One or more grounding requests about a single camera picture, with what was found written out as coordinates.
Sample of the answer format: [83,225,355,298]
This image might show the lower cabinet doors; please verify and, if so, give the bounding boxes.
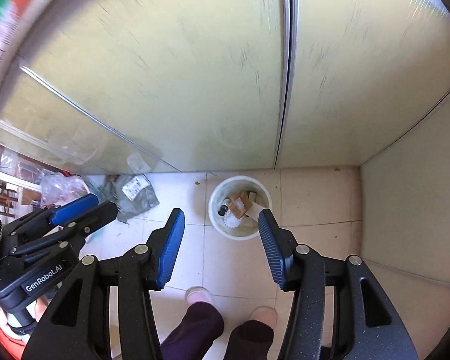
[0,0,450,175]

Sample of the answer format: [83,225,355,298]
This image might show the grey plastic bag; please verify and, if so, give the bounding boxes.
[97,174,161,226]

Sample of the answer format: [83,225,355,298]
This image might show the person's right leg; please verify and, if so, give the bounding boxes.
[224,320,275,360]

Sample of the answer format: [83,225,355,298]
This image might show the person's right pink slipper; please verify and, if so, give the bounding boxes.
[249,306,279,329]

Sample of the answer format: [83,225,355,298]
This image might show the small white trash bin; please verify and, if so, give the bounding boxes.
[208,176,272,241]

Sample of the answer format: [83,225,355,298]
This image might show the person's leg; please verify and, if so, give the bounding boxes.
[160,301,226,360]
[224,320,275,360]

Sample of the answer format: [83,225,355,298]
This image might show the brown cardboard box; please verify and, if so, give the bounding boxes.
[226,191,254,219]

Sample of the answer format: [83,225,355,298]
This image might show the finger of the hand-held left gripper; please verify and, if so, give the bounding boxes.
[13,200,119,259]
[5,193,100,241]

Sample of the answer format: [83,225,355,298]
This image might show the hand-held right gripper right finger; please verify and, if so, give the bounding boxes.
[257,208,421,360]

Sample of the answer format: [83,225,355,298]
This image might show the person's pink slipper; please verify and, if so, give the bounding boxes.
[186,286,213,306]
[249,306,279,329]

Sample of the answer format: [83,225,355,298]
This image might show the clear plastic bag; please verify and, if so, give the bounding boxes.
[40,170,89,208]

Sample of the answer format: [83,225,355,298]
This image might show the person's left leg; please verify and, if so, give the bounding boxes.
[160,301,226,360]

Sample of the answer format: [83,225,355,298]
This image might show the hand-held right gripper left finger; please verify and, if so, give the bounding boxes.
[22,208,186,360]

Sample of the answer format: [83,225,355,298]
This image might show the white foam net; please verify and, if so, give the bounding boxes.
[223,213,245,230]

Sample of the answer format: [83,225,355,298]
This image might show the person's left pink slipper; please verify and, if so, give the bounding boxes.
[186,286,213,306]

